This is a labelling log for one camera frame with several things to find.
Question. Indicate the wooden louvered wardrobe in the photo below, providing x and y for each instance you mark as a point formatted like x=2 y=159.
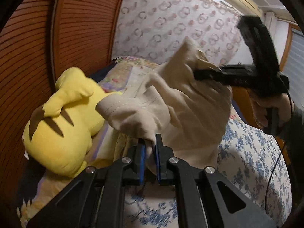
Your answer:
x=47 y=40

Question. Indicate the cream cloth garment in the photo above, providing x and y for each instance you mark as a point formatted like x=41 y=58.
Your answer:
x=185 y=109

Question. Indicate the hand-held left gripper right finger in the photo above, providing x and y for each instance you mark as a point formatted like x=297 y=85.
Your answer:
x=158 y=163

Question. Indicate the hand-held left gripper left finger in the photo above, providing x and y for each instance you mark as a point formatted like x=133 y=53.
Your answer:
x=142 y=162

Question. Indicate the person's right hand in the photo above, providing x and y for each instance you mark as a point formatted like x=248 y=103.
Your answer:
x=285 y=109

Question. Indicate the blue floral bed cover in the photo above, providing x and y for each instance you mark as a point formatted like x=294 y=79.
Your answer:
x=249 y=161

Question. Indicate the person's right forearm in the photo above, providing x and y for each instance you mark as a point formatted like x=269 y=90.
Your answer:
x=296 y=125

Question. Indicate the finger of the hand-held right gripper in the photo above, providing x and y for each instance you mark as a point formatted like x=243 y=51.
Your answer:
x=213 y=76
x=258 y=42

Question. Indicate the beige window drape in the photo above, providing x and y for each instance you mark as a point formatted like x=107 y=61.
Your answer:
x=270 y=20

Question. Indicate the grey striped window blind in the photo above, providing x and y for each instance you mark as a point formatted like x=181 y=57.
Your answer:
x=295 y=57

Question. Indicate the wooden sideboard cabinet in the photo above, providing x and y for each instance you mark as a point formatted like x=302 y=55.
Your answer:
x=244 y=104

